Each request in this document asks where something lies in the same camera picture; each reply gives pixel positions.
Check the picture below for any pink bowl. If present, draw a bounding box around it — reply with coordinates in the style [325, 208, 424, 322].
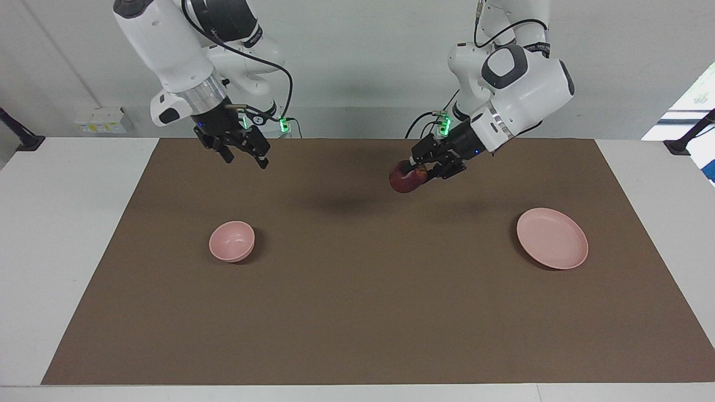
[209, 221, 256, 263]

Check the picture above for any black arm base cable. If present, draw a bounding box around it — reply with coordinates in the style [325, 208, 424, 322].
[405, 109, 450, 139]

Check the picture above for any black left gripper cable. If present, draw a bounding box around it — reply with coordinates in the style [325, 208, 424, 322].
[474, 0, 552, 54]

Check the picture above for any white wall socket box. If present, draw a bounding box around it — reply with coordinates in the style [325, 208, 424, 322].
[74, 107, 125, 135]

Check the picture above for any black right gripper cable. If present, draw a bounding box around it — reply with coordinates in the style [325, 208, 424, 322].
[182, 0, 294, 121]

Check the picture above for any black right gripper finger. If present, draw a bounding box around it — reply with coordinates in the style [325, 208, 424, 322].
[208, 137, 236, 164]
[239, 128, 272, 170]

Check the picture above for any pink plate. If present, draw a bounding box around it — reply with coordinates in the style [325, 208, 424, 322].
[516, 207, 589, 270]

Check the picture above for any brown table mat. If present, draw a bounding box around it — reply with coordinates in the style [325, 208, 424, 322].
[41, 138, 715, 386]

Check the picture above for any dark red apple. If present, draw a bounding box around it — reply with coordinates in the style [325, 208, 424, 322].
[389, 160, 429, 194]

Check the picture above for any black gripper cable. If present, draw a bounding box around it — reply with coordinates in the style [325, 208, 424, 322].
[182, 0, 294, 121]
[474, 0, 552, 54]

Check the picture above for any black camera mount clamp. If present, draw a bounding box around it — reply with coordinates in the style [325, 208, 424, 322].
[664, 109, 715, 156]
[0, 106, 46, 152]

